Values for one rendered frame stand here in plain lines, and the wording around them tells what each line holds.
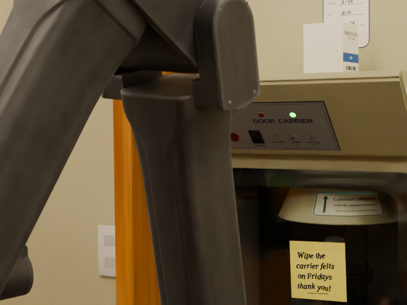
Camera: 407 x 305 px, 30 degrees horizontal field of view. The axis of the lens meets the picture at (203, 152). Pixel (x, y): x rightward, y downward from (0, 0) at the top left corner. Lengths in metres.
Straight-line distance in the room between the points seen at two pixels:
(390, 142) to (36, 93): 0.60
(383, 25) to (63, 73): 0.63
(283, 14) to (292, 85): 0.16
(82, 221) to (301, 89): 0.96
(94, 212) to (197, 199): 1.24
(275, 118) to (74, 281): 0.96
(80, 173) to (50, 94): 1.34
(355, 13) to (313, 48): 0.10
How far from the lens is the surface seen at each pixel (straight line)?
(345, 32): 0.91
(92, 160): 1.72
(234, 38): 0.47
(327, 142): 0.95
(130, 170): 1.03
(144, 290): 1.08
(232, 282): 0.55
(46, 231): 1.83
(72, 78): 0.41
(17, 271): 0.94
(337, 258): 1.00
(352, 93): 0.88
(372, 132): 0.92
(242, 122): 0.97
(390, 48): 0.98
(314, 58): 0.92
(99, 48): 0.42
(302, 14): 1.02
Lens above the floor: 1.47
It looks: 3 degrees down
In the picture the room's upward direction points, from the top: 1 degrees counter-clockwise
